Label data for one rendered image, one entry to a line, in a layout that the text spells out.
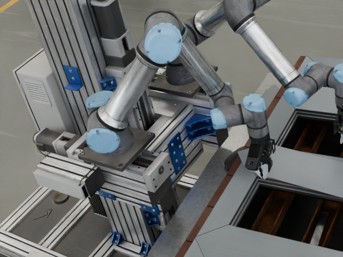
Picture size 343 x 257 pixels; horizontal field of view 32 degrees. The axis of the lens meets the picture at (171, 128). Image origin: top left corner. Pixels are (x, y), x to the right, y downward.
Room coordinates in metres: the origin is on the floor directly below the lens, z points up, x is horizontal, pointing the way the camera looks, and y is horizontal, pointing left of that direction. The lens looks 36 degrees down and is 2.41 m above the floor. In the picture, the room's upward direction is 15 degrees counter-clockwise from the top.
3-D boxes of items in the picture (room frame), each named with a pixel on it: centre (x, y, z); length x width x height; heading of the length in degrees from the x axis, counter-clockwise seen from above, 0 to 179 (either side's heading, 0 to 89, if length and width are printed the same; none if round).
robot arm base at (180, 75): (2.28, -0.11, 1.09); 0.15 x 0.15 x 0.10
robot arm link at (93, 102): (1.91, 0.22, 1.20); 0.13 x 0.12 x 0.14; 175
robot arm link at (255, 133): (1.73, -0.30, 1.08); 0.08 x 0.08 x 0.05
